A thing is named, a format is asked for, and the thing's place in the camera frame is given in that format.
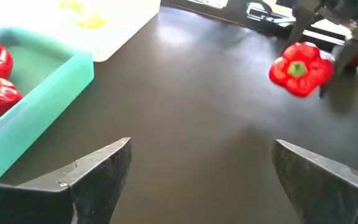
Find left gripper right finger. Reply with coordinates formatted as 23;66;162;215
271;139;358;224

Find black table mat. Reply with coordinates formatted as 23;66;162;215
0;6;358;224

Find white plastic basket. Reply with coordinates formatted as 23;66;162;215
0;0;162;63

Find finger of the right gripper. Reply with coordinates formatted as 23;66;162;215
318;38;358;100
283;6;316;50

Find orange yellow lemon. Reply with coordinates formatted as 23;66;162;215
76;14;107;30

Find silver metal bracket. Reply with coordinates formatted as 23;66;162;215
246;2;295;24

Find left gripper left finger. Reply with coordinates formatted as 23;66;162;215
0;137;133;224

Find teal plastic basket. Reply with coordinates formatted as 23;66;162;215
0;26;95;185

